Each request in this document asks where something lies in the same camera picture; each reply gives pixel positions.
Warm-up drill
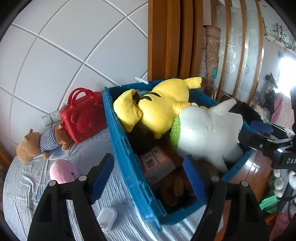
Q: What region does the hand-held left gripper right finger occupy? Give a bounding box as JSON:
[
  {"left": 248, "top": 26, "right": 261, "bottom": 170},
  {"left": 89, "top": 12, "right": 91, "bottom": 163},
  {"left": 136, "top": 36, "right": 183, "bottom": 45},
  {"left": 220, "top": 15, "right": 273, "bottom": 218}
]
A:
[{"left": 182, "top": 155, "right": 270, "bottom": 241}]

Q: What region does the rolled patterned carpet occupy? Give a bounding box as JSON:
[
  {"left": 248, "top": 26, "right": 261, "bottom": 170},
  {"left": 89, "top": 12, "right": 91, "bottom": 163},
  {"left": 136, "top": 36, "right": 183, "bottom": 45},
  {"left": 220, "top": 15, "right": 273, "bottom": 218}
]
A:
[{"left": 203, "top": 25, "right": 222, "bottom": 93}]

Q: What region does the hanging green vine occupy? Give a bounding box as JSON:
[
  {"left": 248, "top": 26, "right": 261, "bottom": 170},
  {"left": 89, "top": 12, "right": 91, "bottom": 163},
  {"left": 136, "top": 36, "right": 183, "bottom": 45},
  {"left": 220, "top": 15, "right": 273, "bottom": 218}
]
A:
[{"left": 264, "top": 23, "right": 296, "bottom": 49}]

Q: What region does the white wall socket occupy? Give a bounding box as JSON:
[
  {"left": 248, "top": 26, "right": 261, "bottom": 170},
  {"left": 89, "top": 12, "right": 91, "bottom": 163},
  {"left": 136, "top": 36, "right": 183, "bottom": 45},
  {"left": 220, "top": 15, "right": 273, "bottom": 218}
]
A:
[{"left": 42, "top": 111, "right": 62, "bottom": 127}]

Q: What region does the red toy suitcase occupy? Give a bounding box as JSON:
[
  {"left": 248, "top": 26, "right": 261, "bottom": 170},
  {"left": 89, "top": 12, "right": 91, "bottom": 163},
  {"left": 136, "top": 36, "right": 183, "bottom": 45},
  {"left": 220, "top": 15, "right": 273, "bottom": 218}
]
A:
[{"left": 60, "top": 88, "right": 108, "bottom": 143}]

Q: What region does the small white device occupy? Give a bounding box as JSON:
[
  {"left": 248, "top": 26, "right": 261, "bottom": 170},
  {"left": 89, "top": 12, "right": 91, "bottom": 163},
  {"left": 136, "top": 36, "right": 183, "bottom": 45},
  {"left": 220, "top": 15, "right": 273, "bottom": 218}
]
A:
[{"left": 97, "top": 207, "right": 117, "bottom": 233}]

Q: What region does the light blue bed sheet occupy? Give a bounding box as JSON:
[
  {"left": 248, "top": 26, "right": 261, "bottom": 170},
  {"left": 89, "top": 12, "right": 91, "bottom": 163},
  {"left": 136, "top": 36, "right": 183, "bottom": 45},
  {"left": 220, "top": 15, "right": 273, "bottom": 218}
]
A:
[{"left": 2, "top": 128, "right": 222, "bottom": 241}]

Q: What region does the yellow plush toy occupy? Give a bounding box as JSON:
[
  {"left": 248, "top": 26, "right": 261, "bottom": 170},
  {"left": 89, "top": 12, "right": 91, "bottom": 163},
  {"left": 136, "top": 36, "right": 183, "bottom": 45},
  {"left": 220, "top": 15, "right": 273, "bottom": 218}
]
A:
[{"left": 113, "top": 76, "right": 203, "bottom": 139}]

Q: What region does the brown plush toy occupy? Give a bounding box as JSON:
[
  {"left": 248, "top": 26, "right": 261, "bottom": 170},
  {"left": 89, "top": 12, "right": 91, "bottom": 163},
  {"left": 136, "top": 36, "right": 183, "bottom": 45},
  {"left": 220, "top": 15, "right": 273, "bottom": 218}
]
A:
[{"left": 157, "top": 162, "right": 220, "bottom": 207}]

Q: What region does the green cloth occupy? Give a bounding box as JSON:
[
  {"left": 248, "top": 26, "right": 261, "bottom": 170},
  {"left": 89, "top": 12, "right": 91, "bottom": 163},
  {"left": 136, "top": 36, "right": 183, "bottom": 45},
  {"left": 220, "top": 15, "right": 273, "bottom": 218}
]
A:
[{"left": 259, "top": 197, "right": 281, "bottom": 213}]

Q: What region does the white and green plush toy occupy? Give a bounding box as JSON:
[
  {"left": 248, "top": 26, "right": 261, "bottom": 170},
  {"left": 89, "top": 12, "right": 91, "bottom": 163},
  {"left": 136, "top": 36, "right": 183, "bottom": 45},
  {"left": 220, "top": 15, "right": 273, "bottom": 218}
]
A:
[{"left": 170, "top": 98, "right": 244, "bottom": 173}]

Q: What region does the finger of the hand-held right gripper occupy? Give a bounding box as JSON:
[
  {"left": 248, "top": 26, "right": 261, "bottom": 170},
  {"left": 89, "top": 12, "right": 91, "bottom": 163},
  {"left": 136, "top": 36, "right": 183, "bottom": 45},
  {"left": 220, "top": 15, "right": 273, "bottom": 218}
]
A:
[
  {"left": 238, "top": 130, "right": 292, "bottom": 152},
  {"left": 251, "top": 120, "right": 296, "bottom": 140}
]

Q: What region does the person's right hand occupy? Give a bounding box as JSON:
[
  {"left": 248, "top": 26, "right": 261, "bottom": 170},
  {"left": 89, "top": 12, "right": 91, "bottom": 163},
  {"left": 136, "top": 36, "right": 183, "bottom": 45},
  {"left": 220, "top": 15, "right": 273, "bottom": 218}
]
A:
[{"left": 273, "top": 169, "right": 296, "bottom": 198}]

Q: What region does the blue plastic crate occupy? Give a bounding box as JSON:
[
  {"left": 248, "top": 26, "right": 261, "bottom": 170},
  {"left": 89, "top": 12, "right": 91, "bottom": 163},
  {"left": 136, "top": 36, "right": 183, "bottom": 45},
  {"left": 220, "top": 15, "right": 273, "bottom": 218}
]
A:
[{"left": 103, "top": 80, "right": 264, "bottom": 232}]

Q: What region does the pink box with label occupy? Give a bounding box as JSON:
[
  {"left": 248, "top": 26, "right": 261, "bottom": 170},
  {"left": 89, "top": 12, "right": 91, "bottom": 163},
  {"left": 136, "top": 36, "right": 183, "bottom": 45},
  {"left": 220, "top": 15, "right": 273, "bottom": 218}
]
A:
[{"left": 138, "top": 146, "right": 176, "bottom": 183}]

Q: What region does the pink plush toy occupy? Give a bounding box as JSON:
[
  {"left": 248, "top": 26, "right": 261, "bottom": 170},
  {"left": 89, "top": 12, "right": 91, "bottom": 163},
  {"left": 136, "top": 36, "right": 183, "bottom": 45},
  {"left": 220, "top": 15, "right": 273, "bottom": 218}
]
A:
[{"left": 49, "top": 159, "right": 85, "bottom": 184}]

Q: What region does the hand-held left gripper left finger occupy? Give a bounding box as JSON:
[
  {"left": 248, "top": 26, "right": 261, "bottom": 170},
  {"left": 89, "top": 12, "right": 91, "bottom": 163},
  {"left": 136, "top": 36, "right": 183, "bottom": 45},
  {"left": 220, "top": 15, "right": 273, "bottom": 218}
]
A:
[{"left": 27, "top": 153, "right": 115, "bottom": 241}]

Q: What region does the brown bear plush striped shirt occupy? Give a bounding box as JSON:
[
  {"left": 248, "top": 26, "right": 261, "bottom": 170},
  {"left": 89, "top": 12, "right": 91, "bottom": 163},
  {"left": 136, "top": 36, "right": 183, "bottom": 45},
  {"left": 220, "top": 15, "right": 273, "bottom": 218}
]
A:
[{"left": 16, "top": 123, "right": 71, "bottom": 164}]

